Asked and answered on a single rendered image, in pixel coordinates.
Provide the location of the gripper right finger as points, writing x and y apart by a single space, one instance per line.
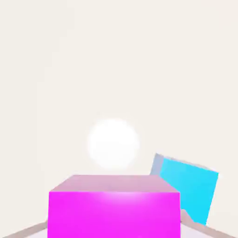
191 231

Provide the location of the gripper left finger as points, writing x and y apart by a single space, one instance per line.
35 232

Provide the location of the small cyan cube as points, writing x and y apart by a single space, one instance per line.
191 189

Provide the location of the small magenta cube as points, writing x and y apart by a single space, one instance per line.
113 213

